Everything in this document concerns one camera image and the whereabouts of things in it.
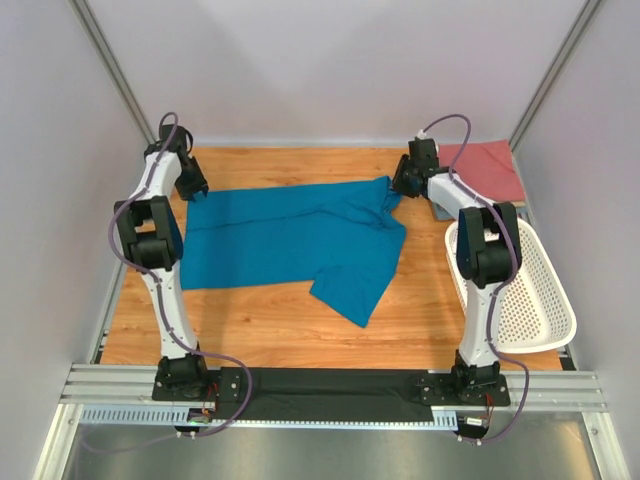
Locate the blue t shirt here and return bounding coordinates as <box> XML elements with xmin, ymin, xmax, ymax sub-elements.
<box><xmin>181</xmin><ymin>176</ymin><xmax>406</xmax><ymax>328</ymax></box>

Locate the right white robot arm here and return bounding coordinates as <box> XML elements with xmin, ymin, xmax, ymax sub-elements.
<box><xmin>392</xmin><ymin>137</ymin><xmax>522</xmax><ymax>406</ymax></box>

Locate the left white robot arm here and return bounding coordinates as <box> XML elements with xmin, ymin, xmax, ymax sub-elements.
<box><xmin>108</xmin><ymin>119</ymin><xmax>211</xmax><ymax>401</ymax></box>

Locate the folded red t shirt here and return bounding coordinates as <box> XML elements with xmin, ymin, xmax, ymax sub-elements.
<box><xmin>454</xmin><ymin>140</ymin><xmax>525</xmax><ymax>202</ymax></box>

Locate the white perforated basket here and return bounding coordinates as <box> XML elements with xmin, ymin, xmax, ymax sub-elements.
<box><xmin>445</xmin><ymin>220</ymin><xmax>577</xmax><ymax>360</ymax></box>

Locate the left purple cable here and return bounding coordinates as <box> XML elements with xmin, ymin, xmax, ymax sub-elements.
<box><xmin>79</xmin><ymin>112</ymin><xmax>259</xmax><ymax>454</ymax></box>

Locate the purple cable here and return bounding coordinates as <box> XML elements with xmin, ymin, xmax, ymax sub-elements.
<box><xmin>419</xmin><ymin>113</ymin><xmax>531</xmax><ymax>446</ymax></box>
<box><xmin>79</xmin><ymin>112</ymin><xmax>259</xmax><ymax>454</ymax></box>

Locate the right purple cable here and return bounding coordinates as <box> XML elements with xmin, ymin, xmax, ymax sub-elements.
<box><xmin>419</xmin><ymin>113</ymin><xmax>531</xmax><ymax>446</ymax></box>

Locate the left aluminium frame post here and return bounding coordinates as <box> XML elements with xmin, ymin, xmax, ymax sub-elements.
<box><xmin>68</xmin><ymin>0</ymin><xmax>156</xmax><ymax>143</ymax></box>

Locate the aluminium frame post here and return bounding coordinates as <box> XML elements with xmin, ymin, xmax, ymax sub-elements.
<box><xmin>68</xmin><ymin>0</ymin><xmax>156</xmax><ymax>143</ymax></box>
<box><xmin>509</xmin><ymin>0</ymin><xmax>606</xmax><ymax>153</ymax></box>

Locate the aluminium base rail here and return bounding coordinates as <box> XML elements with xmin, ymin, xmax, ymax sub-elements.
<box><xmin>60</xmin><ymin>364</ymin><xmax>607</xmax><ymax>412</ymax></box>

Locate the grey slotted cable duct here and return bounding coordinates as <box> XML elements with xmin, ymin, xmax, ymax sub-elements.
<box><xmin>79</xmin><ymin>405</ymin><xmax>491</xmax><ymax>430</ymax></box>

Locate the right aluminium frame post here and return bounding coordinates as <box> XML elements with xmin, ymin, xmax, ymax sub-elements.
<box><xmin>509</xmin><ymin>0</ymin><xmax>606</xmax><ymax>153</ymax></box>

